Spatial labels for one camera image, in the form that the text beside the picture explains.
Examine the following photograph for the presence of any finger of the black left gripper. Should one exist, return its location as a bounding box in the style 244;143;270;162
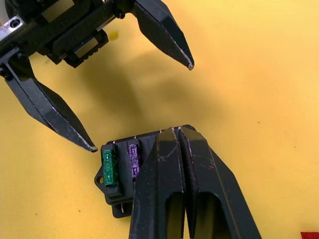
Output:
0;48;99;153
134;0;195;72

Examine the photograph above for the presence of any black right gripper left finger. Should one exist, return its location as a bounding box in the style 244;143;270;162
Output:
129;127;187;239

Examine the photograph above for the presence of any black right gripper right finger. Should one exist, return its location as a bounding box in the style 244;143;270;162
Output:
177;126;263;239

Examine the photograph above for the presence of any black fuse box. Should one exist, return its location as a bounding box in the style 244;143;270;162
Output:
94;124;199;220

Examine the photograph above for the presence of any small purple blade fuse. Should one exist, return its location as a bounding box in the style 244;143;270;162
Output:
127;144;142;179

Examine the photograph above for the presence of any small green blade fuse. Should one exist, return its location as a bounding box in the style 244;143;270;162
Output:
102;149;119;187

